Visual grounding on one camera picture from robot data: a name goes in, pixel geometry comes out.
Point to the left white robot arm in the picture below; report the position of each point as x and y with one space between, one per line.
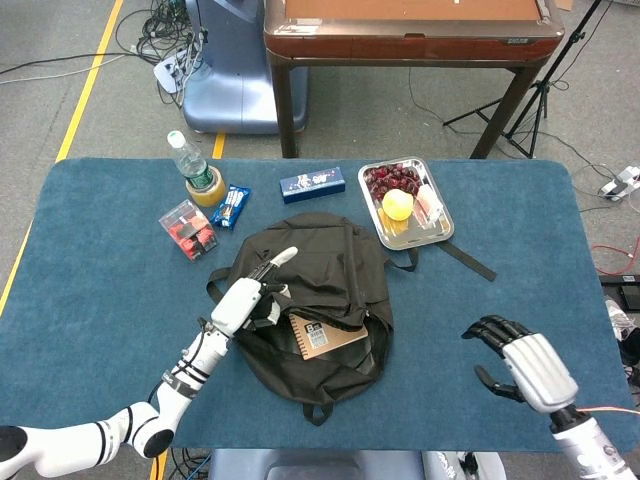
200 357

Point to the white power strip with plugs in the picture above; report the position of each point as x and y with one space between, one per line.
167 72

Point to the blue table mat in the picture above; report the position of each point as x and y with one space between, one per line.
100 300

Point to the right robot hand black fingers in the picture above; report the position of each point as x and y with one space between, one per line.
540 370

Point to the brown mahjong table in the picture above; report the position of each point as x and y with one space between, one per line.
400 45

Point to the grey robot torso base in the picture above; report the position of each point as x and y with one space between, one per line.
310 465

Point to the blue rectangular box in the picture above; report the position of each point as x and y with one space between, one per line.
312 185

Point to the clear plastic water bottle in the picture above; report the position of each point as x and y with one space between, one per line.
190 162

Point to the clear box red black items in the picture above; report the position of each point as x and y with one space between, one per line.
187 230

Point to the blue-grey machine base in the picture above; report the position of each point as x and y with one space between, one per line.
235 75

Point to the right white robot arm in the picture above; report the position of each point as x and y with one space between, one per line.
585 445

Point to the brown spiral notebook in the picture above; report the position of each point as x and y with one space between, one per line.
325 342

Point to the black tripod stand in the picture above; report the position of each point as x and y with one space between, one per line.
576 36

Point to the dark red cherries pile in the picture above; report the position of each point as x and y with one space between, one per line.
390 177

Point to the yellow round fruit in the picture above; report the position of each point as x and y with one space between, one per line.
397 205

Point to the silver metal tray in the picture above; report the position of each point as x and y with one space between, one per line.
415 239

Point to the cardboard box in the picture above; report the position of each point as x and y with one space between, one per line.
564 4

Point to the yellow tape roll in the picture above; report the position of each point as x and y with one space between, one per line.
212 195

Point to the pink wrapped snack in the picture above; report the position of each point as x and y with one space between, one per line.
427 205

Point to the left robot hand white-tipped fingers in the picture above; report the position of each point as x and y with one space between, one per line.
235 305

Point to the black flat box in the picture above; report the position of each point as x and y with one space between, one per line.
622 290

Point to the blue cookie packet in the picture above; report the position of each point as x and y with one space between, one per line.
230 207

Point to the black fabric backpack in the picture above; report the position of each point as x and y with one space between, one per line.
325 250

